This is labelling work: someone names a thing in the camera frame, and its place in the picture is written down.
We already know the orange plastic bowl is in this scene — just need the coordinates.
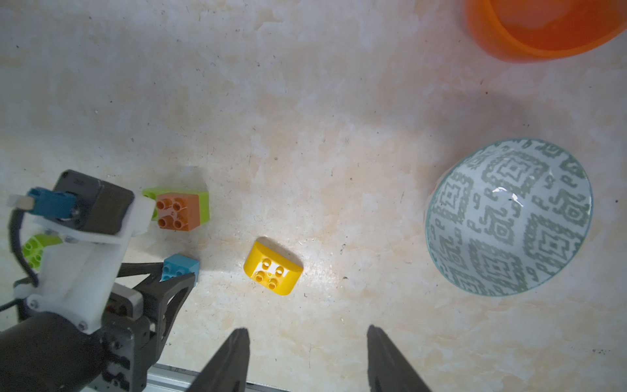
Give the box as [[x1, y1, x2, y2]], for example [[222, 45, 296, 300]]
[[465, 0, 626, 63]]

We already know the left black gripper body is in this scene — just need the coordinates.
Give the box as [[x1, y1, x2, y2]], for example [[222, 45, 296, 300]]
[[89, 284, 150, 391]]

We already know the small green lego brick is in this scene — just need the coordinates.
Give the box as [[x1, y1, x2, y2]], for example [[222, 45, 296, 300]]
[[22, 234, 62, 271]]

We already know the yellow lego brick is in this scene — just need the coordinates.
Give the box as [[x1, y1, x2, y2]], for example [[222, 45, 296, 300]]
[[243, 240, 304, 296]]

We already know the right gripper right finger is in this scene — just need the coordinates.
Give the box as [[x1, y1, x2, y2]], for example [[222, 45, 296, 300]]
[[367, 325, 431, 392]]

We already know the green patterned ceramic bowl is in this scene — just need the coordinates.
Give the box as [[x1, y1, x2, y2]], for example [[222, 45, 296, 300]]
[[425, 138, 593, 297]]

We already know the blue lego brick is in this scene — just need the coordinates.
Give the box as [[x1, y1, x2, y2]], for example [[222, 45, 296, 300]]
[[161, 254, 200, 284]]

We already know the long green lego brick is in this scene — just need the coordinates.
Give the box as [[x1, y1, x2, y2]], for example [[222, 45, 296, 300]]
[[141, 187, 210, 226]]

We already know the brown lego brick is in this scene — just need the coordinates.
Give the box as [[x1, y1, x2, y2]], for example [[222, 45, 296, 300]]
[[156, 193, 201, 231]]

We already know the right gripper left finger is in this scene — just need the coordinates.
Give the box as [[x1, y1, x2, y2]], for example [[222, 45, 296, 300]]
[[187, 328, 250, 392]]

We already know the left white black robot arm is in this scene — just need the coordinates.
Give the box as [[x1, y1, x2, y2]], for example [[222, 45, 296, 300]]
[[1, 263, 196, 391]]

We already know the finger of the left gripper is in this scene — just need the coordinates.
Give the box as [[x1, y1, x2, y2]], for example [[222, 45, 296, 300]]
[[141, 273, 196, 363], [117, 262, 163, 279]]

